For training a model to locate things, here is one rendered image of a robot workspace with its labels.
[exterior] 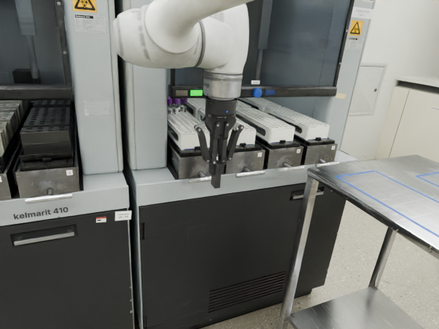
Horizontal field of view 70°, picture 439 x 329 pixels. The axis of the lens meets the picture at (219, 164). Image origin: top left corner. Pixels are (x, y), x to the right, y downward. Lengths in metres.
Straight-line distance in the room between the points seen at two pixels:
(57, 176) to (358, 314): 1.06
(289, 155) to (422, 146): 2.16
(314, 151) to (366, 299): 0.58
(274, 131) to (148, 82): 0.43
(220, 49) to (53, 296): 0.83
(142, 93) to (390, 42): 2.51
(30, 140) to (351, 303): 1.16
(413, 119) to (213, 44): 2.64
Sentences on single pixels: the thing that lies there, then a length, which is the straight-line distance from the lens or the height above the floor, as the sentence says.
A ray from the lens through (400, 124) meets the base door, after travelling 3.25.
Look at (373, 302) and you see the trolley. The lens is 1.36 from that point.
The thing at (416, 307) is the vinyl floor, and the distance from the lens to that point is 1.90.
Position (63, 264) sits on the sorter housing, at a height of 0.51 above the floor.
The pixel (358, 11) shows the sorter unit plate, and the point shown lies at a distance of 1.26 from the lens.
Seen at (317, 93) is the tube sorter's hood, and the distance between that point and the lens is 1.16.
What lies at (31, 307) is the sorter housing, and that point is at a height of 0.38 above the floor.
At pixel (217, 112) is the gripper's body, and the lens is 0.73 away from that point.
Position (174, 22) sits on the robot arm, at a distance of 0.57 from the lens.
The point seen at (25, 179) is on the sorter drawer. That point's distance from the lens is 0.89.
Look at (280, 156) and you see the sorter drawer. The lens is 1.06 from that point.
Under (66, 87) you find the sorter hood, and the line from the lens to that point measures 0.88.
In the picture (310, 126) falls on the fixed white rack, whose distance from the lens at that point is 1.14.
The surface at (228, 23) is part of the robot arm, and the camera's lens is 0.70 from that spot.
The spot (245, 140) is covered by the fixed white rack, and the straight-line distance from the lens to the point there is 1.01.
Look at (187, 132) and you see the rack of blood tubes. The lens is 0.95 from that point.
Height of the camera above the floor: 1.14
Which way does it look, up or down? 23 degrees down
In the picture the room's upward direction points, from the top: 4 degrees clockwise
